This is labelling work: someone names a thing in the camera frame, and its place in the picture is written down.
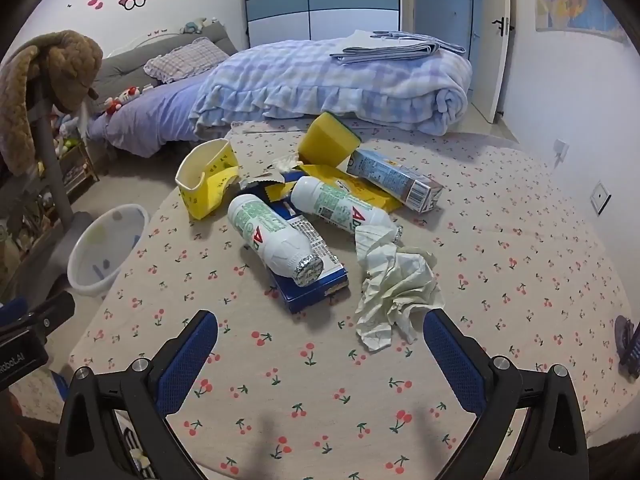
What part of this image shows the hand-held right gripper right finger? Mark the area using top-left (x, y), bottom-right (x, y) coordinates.
top-left (422, 308), bottom-right (591, 480)

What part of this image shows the yellow packet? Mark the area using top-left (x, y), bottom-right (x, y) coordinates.
top-left (300, 164), bottom-right (403, 213)

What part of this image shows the plaid pillow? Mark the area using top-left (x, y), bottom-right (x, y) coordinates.
top-left (144, 39), bottom-right (228, 83)

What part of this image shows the torn yellow paper cup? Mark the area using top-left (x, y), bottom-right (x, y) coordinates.
top-left (175, 139), bottom-right (237, 221)

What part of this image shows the cherry print mat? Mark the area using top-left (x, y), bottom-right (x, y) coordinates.
top-left (67, 120), bottom-right (640, 480)

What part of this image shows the white tissue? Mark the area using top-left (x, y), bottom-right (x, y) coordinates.
top-left (354, 223), bottom-right (446, 352)

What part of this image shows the grey headboard cushion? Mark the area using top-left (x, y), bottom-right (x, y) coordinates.
top-left (87, 22), bottom-right (238, 106)

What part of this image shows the white plastic bin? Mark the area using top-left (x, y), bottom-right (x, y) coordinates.
top-left (66, 203), bottom-right (150, 297)

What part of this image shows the blue plaid ruffled blanket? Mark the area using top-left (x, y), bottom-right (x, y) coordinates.
top-left (189, 30), bottom-right (473, 136)

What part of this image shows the brown plush toy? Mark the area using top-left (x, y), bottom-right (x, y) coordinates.
top-left (0, 30), bottom-right (104, 177)

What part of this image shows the purple slipper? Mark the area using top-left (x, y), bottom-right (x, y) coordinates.
top-left (614, 315), bottom-right (640, 378)

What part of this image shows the yellow sponge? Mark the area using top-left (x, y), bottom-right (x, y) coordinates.
top-left (297, 112), bottom-right (360, 168)

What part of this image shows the white bottle green label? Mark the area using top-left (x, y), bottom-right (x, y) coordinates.
top-left (290, 176), bottom-right (403, 243)

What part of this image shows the folded blue white cloth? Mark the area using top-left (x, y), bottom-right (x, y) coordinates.
top-left (329, 30), bottom-right (466, 67)

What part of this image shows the blue snack packet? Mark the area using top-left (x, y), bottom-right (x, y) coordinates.
top-left (240, 167), bottom-right (297, 208)

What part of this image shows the purple bed sheet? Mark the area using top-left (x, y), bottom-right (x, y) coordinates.
top-left (87, 77), bottom-right (236, 158)

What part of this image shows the dark blue box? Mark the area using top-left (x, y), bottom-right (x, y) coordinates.
top-left (270, 200), bottom-right (349, 315)

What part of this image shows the red white cat plush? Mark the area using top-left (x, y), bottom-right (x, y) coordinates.
top-left (103, 85), bottom-right (141, 116)

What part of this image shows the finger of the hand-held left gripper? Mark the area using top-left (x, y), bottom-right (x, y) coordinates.
top-left (0, 291), bottom-right (77, 342)

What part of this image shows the toy shelf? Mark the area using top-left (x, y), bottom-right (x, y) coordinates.
top-left (50, 110), bottom-right (99, 198)

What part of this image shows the white door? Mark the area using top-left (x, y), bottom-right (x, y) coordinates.
top-left (480, 0), bottom-right (512, 123)

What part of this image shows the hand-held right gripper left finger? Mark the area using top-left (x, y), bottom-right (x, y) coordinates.
top-left (54, 310), bottom-right (221, 480)

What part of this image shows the small crumpled white wrapper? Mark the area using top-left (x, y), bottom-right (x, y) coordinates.
top-left (270, 156), bottom-right (303, 176)

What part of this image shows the white tube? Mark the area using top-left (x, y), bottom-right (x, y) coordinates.
top-left (227, 194), bottom-right (323, 288)

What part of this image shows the light blue milk carton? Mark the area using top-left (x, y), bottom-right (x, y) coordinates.
top-left (346, 149), bottom-right (445, 213)

